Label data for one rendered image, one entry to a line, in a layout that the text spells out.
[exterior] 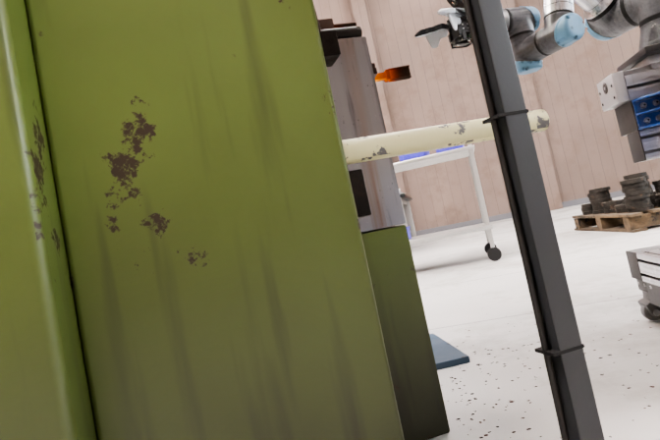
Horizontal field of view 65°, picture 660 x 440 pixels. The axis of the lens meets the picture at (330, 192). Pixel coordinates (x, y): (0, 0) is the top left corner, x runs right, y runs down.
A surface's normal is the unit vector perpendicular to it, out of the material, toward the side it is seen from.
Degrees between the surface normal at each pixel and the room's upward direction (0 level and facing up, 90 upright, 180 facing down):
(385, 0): 90
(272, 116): 90
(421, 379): 90
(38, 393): 90
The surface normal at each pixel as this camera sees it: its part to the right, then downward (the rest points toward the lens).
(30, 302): 0.25, -0.12
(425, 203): -0.19, -0.04
